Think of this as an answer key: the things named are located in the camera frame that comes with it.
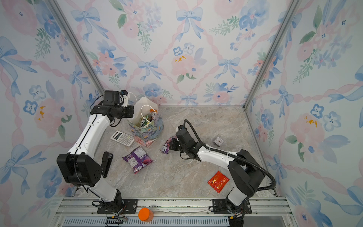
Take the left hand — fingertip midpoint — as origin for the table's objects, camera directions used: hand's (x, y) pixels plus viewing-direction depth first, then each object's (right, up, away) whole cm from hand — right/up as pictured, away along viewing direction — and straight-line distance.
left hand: (133, 109), depth 84 cm
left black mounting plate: (+2, -52, -10) cm, 53 cm away
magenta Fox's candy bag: (+19, -23, +2) cm, 30 cm away
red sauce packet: (+50, -42, -2) cm, 66 cm away
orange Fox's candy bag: (+9, -1, +11) cm, 15 cm away
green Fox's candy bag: (+7, -7, +2) cm, 10 cm away
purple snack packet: (+2, -31, +4) cm, 31 cm away
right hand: (+21, -20, +2) cm, 29 cm away
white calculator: (-13, -19, +16) cm, 28 cm away
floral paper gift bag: (+7, -16, +2) cm, 18 cm away
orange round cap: (+13, -49, -20) cm, 55 cm away
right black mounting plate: (+49, -51, -10) cm, 72 cm away
